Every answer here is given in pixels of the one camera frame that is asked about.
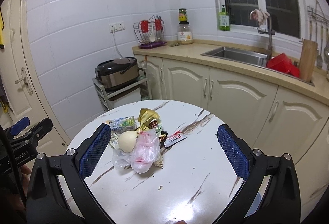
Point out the stainless steel sink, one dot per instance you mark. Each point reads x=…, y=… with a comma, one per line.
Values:
x=238, y=55

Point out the white steamed bun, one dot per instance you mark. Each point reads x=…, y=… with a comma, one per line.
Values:
x=127, y=141

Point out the red plastic basin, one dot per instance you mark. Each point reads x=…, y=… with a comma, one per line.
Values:
x=283, y=64

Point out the red wire utensil holder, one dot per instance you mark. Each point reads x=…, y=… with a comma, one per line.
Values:
x=150, y=33

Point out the clear jar with yellow contents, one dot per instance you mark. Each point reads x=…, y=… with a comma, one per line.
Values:
x=184, y=33

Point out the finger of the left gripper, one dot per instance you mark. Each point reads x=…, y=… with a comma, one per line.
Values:
x=19, y=126

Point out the cream door with handle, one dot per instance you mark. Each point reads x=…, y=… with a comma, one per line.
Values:
x=20, y=80

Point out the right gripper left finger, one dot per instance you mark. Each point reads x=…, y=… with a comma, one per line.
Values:
x=91, y=149

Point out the red white sachet wrapper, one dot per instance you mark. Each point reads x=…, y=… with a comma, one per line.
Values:
x=173, y=139

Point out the clear plastic bag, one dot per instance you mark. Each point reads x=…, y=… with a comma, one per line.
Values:
x=122, y=159

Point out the green dish soap bottle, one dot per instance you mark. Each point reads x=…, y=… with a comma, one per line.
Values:
x=224, y=19

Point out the grey metal shelf rack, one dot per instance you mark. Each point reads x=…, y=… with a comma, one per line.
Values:
x=135, y=91

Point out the dark sauce bottle yellow label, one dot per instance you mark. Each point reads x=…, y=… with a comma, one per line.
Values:
x=182, y=15

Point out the white wall power socket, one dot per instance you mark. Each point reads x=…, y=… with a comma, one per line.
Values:
x=116, y=27

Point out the cream kitchen cabinet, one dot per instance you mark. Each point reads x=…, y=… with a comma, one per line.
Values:
x=271, y=111

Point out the metal kitchen faucet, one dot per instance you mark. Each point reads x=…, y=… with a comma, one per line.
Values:
x=270, y=32

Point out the wooden cutting board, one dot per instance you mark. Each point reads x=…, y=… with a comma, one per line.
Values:
x=307, y=60

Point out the black silver rice cooker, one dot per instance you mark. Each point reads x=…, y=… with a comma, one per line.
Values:
x=117, y=73

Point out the pink cloth on faucet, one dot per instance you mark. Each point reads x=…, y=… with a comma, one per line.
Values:
x=260, y=16

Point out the gold foil wrapper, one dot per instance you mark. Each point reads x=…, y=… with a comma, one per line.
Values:
x=149, y=120

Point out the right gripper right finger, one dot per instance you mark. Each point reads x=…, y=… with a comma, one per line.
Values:
x=236, y=150

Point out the wall utensil rail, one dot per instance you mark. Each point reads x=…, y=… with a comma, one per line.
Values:
x=318, y=30

